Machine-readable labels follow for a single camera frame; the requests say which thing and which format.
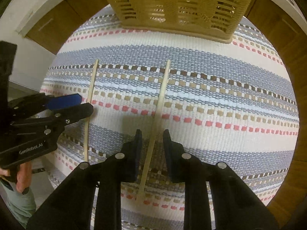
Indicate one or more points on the striped woven tablecloth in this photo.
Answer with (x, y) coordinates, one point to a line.
(223, 102)

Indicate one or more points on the tan plastic utensil basket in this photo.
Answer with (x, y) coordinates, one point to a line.
(209, 19)

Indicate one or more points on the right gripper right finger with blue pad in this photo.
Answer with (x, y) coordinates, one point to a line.
(235, 206)

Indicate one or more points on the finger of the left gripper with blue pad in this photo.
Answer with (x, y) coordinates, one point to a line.
(63, 101)
(60, 117)

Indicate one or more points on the person's left hand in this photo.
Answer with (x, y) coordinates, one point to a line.
(21, 180)

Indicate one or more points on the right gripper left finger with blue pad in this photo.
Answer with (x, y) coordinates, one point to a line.
(91, 188)

